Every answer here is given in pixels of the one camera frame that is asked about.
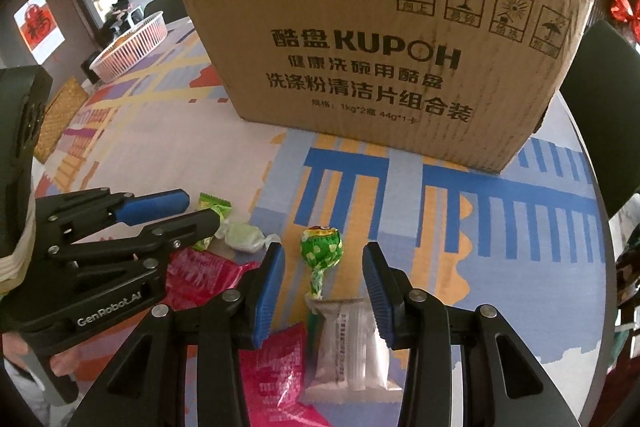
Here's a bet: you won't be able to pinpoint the pink snack packet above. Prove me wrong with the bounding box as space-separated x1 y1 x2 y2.
163 248 259 311
240 323 330 427

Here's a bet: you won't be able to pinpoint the green yellow small packet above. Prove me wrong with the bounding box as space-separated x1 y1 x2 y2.
193 192 232 251

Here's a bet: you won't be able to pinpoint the pale green candy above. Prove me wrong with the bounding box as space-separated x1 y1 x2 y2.
215 220 281 254

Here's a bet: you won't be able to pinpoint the green lollipop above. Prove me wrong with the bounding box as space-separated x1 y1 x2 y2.
300 225 344 359

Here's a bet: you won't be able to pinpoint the white snack packet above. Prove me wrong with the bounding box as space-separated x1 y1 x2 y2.
304 298 402 404

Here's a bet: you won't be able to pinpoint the left hand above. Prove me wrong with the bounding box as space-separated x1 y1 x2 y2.
0 330 84 383

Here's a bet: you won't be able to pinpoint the woven straw mat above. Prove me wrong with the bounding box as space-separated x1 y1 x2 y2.
34 77 89 164

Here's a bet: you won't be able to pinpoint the colourful patterned tablecloth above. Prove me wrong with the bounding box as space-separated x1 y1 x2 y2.
35 20 612 423

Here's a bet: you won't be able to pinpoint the white plastic basket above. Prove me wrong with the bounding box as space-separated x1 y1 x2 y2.
89 12 168 83

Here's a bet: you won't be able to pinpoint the oranges in basket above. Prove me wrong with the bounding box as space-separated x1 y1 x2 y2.
107 31 132 50

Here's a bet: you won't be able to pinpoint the dark chair left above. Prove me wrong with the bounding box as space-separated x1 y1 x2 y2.
143 0 188 23

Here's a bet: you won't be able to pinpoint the dark chair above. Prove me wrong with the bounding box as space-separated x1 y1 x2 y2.
561 20 639 217
143 0 188 23

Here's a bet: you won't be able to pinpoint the brown cardboard box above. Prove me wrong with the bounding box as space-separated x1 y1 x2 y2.
183 0 593 172

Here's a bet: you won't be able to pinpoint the dark chair right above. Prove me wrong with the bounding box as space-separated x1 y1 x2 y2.
561 20 639 217

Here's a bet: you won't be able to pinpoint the red balloon decoration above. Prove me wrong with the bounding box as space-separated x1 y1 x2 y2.
610 0 640 43

